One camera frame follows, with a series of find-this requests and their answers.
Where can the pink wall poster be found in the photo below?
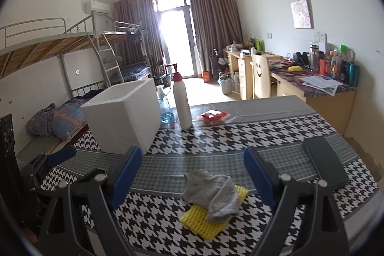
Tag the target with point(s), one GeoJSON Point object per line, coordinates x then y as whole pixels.
{"type": "Point", "coordinates": [301, 14]}

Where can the left brown curtain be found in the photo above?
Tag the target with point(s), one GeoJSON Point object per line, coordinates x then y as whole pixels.
{"type": "Point", "coordinates": [142, 12]}

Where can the grey sock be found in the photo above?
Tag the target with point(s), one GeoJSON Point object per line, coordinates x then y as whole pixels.
{"type": "Point", "coordinates": [215, 193]}

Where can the right brown curtain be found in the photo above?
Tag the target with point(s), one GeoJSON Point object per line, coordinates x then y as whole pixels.
{"type": "Point", "coordinates": [217, 24]}

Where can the blue orange quilt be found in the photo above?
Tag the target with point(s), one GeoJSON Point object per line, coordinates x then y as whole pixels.
{"type": "Point", "coordinates": [63, 122]}

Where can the white bottle red pump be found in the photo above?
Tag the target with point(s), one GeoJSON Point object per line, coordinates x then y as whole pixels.
{"type": "Point", "coordinates": [181, 100]}

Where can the yellow object on desk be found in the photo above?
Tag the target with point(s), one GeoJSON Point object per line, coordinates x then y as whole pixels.
{"type": "Point", "coordinates": [295, 68]}

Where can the brown curtain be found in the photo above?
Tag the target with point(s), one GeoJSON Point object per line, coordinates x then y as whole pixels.
{"type": "Point", "coordinates": [142, 12]}
{"type": "Point", "coordinates": [217, 24]}

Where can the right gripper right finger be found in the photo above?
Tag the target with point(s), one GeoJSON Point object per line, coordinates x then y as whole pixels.
{"type": "Point", "coordinates": [322, 230]}

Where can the teal bottle on desk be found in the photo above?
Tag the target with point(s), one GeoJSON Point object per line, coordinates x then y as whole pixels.
{"type": "Point", "coordinates": [353, 74]}

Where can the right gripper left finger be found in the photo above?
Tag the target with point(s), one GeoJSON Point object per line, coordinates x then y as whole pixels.
{"type": "Point", "coordinates": [63, 230]}

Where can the black folding chair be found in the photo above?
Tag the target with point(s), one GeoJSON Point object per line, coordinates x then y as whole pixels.
{"type": "Point", "coordinates": [161, 76]}

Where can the glass balcony door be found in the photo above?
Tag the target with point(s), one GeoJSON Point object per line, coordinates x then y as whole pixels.
{"type": "Point", "coordinates": [176, 27]}

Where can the dark green phone case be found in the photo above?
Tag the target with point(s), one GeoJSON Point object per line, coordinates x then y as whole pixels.
{"type": "Point", "coordinates": [326, 162]}

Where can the clear bottle blue liquid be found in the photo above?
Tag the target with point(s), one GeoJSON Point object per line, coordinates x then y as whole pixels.
{"type": "Point", "coordinates": [167, 115]}

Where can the white styrofoam box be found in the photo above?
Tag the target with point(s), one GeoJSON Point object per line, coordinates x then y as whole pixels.
{"type": "Point", "coordinates": [124, 115]}

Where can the yellow foam fruit net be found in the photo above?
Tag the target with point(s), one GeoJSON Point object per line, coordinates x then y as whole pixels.
{"type": "Point", "coordinates": [195, 218]}

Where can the white air conditioner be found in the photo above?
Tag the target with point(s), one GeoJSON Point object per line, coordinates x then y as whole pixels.
{"type": "Point", "coordinates": [96, 6]}

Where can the printed papers on desk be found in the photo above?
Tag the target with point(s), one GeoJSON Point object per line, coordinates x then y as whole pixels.
{"type": "Point", "coordinates": [325, 84]}

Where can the orange object on floor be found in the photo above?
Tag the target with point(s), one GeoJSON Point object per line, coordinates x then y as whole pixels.
{"type": "Point", "coordinates": [206, 76]}

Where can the long wooden desk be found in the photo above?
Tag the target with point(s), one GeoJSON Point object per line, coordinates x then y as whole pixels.
{"type": "Point", "coordinates": [335, 109]}

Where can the red snack packet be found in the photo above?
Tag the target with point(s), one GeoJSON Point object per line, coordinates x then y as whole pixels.
{"type": "Point", "coordinates": [213, 117]}

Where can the wooden smiley chair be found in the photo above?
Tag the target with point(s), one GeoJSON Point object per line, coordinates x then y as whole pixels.
{"type": "Point", "coordinates": [261, 77]}

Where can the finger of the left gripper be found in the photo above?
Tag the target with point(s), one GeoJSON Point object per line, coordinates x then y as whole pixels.
{"type": "Point", "coordinates": [61, 156]}

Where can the far metal bunk bed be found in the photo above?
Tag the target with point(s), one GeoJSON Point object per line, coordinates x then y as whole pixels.
{"type": "Point", "coordinates": [126, 45]}

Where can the blue folded bedding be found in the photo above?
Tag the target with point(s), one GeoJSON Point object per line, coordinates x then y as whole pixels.
{"type": "Point", "coordinates": [128, 73]}

